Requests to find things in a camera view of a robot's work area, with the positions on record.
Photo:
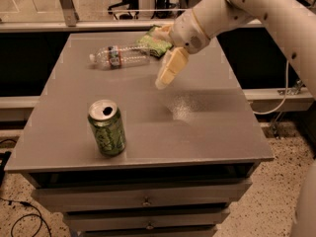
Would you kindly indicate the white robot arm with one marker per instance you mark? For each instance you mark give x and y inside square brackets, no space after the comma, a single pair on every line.
[282,201]

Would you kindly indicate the green soda can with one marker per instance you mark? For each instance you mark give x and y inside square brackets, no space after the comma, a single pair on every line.
[105,120]

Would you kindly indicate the green chip bag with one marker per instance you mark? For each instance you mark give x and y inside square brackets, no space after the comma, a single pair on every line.
[157,47]

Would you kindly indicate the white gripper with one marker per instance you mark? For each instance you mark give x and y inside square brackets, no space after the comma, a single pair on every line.
[187,31]

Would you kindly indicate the black office chair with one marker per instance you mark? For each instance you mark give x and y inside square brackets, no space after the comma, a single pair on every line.
[132,8]

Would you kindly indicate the upper grey drawer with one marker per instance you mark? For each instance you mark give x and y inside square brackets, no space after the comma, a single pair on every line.
[141,195]

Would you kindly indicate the clear plastic water bottle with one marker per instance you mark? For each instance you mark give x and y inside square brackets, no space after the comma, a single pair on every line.
[120,56]

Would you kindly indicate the grey drawer cabinet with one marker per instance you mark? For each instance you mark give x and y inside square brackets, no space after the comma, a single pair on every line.
[200,128]

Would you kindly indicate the metal railing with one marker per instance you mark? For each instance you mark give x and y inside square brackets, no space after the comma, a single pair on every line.
[84,15]

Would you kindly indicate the lower grey drawer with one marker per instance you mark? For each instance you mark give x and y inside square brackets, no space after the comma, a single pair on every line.
[146,220]

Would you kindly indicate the grey drawer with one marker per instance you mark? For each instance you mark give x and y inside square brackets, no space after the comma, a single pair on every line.
[146,220]
[141,195]

